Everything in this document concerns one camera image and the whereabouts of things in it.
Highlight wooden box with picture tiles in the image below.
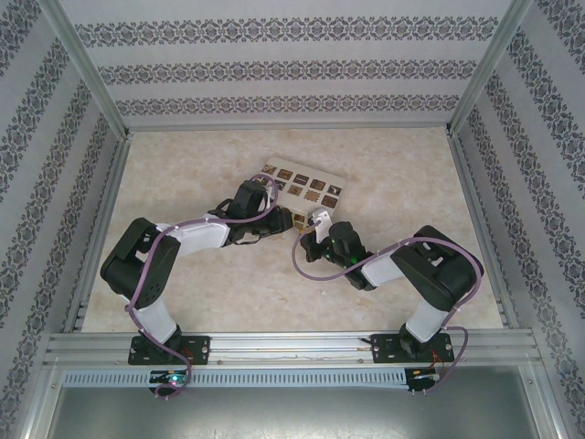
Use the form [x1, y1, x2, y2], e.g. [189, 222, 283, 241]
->
[258, 156, 347, 230]

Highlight grey metal sheet panel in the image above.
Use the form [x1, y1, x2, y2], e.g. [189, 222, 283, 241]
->
[27, 365, 563, 439]

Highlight small circuit board green light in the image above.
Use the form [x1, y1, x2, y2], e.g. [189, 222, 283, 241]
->
[148, 369, 189, 386]

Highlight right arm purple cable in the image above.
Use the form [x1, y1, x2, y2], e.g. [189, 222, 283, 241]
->
[292, 221, 485, 394]

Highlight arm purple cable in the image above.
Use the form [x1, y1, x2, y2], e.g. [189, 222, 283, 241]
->
[292, 221, 485, 394]
[125, 173, 279, 400]

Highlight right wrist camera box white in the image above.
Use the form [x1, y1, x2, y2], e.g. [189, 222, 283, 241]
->
[306, 208, 335, 243]

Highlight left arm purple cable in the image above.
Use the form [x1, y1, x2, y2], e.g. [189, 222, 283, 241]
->
[125, 173, 279, 400]

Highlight aluminium mounting rail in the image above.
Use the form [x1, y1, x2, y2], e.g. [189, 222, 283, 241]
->
[45, 331, 536, 367]

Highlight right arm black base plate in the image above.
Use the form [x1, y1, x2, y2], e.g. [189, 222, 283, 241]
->
[367, 332, 457, 366]

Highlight slotted grey cable duct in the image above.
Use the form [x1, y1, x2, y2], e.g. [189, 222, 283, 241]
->
[61, 368, 409, 391]

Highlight aluminium side rail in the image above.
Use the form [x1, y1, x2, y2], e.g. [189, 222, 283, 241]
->
[446, 130, 520, 329]
[63, 132, 133, 334]

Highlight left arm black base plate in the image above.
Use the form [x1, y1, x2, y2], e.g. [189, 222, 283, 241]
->
[127, 334, 211, 367]

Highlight small circuit board red wires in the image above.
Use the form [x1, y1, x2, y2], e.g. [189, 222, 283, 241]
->
[408, 367, 441, 393]

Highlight aluminium frame post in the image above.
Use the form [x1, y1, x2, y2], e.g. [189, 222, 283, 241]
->
[38, 0, 133, 141]
[445, 0, 536, 136]

